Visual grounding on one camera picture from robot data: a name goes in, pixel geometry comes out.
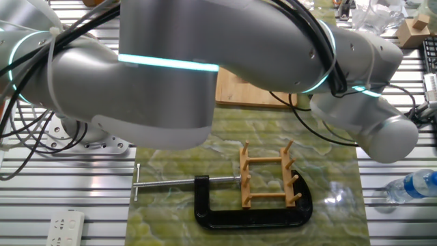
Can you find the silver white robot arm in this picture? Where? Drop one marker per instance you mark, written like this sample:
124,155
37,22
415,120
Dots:
164,68

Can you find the wooden peg knife rack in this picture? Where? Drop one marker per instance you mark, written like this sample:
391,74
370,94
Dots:
286,177

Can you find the bamboo cutting board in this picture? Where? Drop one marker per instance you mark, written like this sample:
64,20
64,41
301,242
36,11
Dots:
239,92

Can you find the green marble pattern mat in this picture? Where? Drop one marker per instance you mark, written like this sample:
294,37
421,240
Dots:
273,136

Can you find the black C-clamp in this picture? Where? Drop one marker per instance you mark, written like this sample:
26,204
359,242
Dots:
252,222

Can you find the aluminium robot mounting plate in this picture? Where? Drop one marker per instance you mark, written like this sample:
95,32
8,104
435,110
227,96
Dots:
102,145

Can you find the white power strip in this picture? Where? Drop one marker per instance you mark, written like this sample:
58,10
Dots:
65,229

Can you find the clear water bottle blue label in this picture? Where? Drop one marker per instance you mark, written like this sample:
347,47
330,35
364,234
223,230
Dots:
413,186

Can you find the light wooden block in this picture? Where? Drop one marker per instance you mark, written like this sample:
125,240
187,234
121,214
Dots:
408,37

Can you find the black keyboard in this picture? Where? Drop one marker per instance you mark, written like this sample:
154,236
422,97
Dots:
431,54

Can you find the small light wooden cube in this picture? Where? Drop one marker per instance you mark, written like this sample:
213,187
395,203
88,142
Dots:
420,21

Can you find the small grey clamped camera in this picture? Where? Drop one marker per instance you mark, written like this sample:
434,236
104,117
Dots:
423,111

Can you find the silver ribbed camera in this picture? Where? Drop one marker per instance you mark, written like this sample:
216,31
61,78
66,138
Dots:
432,87

